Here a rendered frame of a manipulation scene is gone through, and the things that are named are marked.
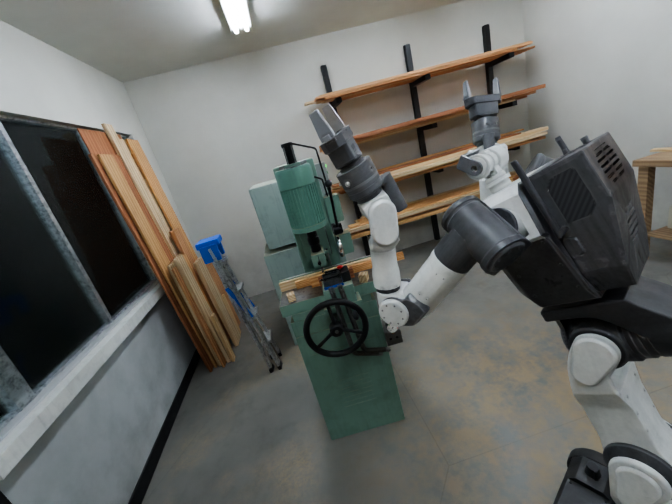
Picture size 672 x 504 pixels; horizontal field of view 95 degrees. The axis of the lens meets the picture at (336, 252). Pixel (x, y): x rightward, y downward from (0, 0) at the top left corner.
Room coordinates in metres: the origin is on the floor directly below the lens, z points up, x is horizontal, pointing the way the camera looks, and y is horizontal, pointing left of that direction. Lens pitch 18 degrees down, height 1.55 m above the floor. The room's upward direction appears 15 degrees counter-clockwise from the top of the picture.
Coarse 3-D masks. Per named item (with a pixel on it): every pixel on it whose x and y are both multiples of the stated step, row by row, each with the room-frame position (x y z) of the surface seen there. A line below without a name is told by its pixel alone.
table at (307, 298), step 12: (300, 288) 1.51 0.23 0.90; (312, 288) 1.47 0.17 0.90; (360, 288) 1.36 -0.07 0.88; (372, 288) 1.36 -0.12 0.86; (300, 300) 1.36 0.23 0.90; (312, 300) 1.35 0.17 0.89; (324, 300) 1.36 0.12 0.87; (360, 300) 1.26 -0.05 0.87; (288, 312) 1.35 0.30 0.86; (300, 312) 1.35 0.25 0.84; (336, 312) 1.26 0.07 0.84
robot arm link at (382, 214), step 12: (372, 204) 0.69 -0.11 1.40; (384, 204) 0.68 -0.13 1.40; (372, 216) 0.68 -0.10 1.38; (384, 216) 0.68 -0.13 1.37; (396, 216) 0.68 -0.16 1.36; (372, 228) 0.68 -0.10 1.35; (384, 228) 0.68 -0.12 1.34; (396, 228) 0.68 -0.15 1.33; (372, 240) 0.69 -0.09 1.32; (384, 240) 0.68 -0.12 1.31; (396, 240) 0.69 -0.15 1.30; (384, 252) 0.71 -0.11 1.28
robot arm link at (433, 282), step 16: (432, 256) 0.65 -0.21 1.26; (432, 272) 0.63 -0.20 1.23; (448, 272) 0.61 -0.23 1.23; (416, 288) 0.66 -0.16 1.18; (432, 288) 0.63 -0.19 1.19; (448, 288) 0.62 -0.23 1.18; (384, 304) 0.68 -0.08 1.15; (400, 304) 0.66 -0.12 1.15; (416, 304) 0.65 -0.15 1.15; (432, 304) 0.64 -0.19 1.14; (384, 320) 0.69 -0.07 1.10; (400, 320) 0.66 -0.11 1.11; (416, 320) 0.65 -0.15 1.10
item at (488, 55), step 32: (448, 64) 3.54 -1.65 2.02; (320, 96) 3.41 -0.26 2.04; (352, 96) 3.75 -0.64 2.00; (416, 96) 3.98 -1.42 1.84; (512, 96) 3.59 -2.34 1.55; (384, 128) 3.45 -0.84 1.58; (416, 128) 4.03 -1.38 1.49; (544, 128) 3.70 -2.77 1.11; (416, 160) 3.73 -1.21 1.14; (448, 160) 3.48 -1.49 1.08; (448, 192) 3.86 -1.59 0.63; (352, 224) 3.58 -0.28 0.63
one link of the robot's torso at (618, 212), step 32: (576, 160) 0.57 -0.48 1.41; (608, 160) 0.60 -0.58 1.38; (512, 192) 0.64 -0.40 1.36; (544, 192) 0.61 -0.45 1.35; (576, 192) 0.57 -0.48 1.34; (608, 192) 0.53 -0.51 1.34; (512, 224) 0.61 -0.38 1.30; (544, 224) 0.59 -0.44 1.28; (576, 224) 0.57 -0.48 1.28; (608, 224) 0.53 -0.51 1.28; (640, 224) 0.59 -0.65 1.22; (544, 256) 0.60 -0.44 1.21; (576, 256) 0.57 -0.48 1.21; (608, 256) 0.53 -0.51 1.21; (640, 256) 0.55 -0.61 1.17; (544, 288) 0.61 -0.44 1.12; (576, 288) 0.56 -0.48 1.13; (608, 288) 0.54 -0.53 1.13
